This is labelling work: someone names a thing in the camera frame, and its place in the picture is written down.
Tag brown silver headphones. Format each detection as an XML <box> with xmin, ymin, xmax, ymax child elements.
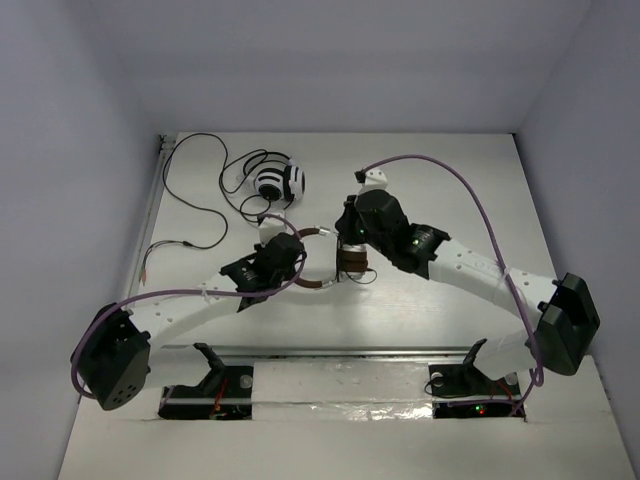
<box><xmin>295</xmin><ymin>226</ymin><xmax>370</xmax><ymax>290</ymax></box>

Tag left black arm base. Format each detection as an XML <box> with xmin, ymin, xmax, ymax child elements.
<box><xmin>158</xmin><ymin>343</ymin><xmax>254</xmax><ymax>421</ymax></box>

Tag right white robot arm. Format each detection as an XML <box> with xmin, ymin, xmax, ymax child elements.
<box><xmin>336</xmin><ymin>189</ymin><xmax>600</xmax><ymax>393</ymax></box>

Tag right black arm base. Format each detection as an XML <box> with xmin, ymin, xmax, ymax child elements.
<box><xmin>424</xmin><ymin>339</ymin><xmax>526</xmax><ymax>419</ymax></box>

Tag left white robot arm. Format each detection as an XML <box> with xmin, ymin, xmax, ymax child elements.
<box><xmin>71</xmin><ymin>233</ymin><xmax>306</xmax><ymax>411</ymax></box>

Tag white black headphones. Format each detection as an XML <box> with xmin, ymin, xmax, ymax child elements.
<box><xmin>242</xmin><ymin>151</ymin><xmax>306</xmax><ymax>202</ymax></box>

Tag silver foil strip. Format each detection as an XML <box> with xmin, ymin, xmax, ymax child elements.
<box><xmin>251</xmin><ymin>360</ymin><xmax>433</xmax><ymax>422</ymax></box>

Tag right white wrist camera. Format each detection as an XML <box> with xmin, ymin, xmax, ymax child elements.
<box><xmin>354</xmin><ymin>168</ymin><xmax>388</xmax><ymax>195</ymax></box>

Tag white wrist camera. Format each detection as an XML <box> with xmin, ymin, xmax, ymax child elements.
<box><xmin>354</xmin><ymin>168</ymin><xmax>388</xmax><ymax>195</ymax></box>
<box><xmin>258</xmin><ymin>211</ymin><xmax>288</xmax><ymax>245</ymax></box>

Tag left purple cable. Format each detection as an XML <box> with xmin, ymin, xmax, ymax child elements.
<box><xmin>67</xmin><ymin>213</ymin><xmax>309</xmax><ymax>400</ymax></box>

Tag purple cable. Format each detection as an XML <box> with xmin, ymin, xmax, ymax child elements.
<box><xmin>67</xmin><ymin>213</ymin><xmax>309</xmax><ymax>400</ymax></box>
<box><xmin>359</xmin><ymin>153</ymin><xmax>545</xmax><ymax>401</ymax></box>

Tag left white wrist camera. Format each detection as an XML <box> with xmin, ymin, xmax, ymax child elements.
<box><xmin>258</xmin><ymin>211</ymin><xmax>288</xmax><ymax>245</ymax></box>

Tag long black headphone cable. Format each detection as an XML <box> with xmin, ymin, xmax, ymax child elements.
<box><xmin>161</xmin><ymin>132</ymin><xmax>293</xmax><ymax>250</ymax></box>

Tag aluminium rail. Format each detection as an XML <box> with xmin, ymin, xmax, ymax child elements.
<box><xmin>164</xmin><ymin>345</ymin><xmax>481</xmax><ymax>359</ymax></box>

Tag thin coloured wires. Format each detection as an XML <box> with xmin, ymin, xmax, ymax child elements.
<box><xmin>138</xmin><ymin>239</ymin><xmax>191</xmax><ymax>286</ymax></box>

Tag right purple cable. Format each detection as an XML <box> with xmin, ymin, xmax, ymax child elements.
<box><xmin>359</xmin><ymin>153</ymin><xmax>545</xmax><ymax>401</ymax></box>

